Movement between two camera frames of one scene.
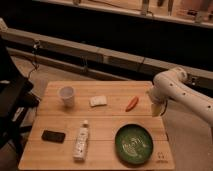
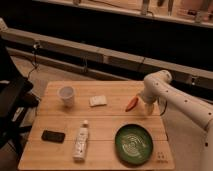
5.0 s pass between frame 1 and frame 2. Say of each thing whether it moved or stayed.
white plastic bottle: stayed
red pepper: stayed
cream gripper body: moved
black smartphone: stayed
